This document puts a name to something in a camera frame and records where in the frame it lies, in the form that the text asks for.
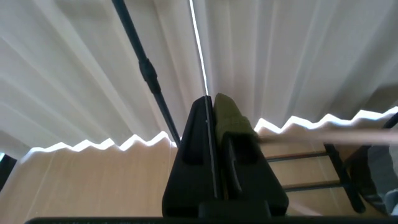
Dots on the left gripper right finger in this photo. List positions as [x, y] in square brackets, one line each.
[255, 183]

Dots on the black clothes rack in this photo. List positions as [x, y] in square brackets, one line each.
[149, 71]

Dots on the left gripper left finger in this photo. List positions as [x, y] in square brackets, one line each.
[199, 180]

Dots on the green printed shirt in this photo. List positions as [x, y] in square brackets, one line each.
[228, 118]

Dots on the beige curtain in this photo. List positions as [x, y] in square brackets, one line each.
[280, 46]

